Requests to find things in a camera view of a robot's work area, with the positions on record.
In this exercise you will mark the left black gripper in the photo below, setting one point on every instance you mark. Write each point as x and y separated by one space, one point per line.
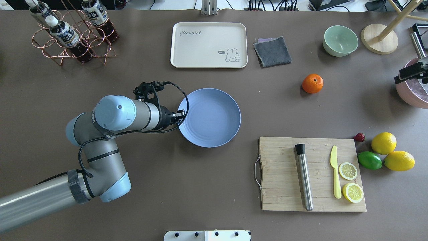
165 119

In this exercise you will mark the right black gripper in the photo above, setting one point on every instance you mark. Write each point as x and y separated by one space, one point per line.
413 72

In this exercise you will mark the blue plate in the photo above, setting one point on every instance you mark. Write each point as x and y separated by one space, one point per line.
213 118

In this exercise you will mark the orange fruit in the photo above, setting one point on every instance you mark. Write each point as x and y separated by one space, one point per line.
313 83

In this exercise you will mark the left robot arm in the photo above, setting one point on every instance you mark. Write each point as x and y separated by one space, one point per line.
102 172

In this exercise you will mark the pink ice bowl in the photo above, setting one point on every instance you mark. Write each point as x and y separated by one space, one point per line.
413 93

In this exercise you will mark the wooden glass stand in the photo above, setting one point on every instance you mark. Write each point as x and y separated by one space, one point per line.
382 39

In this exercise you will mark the yellow lemon near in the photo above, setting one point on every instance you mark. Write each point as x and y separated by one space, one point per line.
384 143

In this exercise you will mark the yellow lemon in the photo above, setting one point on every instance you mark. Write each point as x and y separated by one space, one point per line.
399 161
384 143

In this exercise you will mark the red strawberry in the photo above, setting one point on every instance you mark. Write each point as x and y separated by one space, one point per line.
360 137

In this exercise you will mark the green bowl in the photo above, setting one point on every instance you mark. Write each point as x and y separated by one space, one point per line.
340 41

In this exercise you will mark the cream rabbit tray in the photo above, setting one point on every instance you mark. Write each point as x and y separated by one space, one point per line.
209 45

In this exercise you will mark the yellow lemon far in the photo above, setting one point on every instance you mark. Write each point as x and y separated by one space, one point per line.
399 161

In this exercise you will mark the green lime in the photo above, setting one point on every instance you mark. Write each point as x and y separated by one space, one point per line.
369 160

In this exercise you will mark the yellow plastic knife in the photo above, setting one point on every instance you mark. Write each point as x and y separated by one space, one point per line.
334 165

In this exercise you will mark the lemon slice lower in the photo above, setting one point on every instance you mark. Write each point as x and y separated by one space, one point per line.
348 171

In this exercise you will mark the grey folded cloth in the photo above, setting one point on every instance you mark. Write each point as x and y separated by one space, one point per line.
272 51

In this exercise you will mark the steel muddler black tip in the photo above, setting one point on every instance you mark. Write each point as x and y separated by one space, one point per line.
301 153

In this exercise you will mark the lemon half upper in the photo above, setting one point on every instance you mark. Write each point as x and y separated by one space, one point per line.
353 192

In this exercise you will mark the bamboo cutting board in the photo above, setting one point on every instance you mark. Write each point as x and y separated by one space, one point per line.
281 188

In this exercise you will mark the tea bottle upper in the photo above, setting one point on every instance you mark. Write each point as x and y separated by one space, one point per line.
98 16

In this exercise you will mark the tea bottle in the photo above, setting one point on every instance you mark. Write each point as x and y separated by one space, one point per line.
40 11
68 38
98 16

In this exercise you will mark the tea bottle lower left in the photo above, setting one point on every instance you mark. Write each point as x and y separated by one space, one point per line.
68 38

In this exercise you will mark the tea bottle lower right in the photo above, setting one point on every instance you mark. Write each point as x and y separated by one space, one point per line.
40 11

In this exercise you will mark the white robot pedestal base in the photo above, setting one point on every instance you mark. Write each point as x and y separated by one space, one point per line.
208 235

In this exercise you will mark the copper wire bottle rack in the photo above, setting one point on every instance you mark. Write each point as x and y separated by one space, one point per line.
80 33

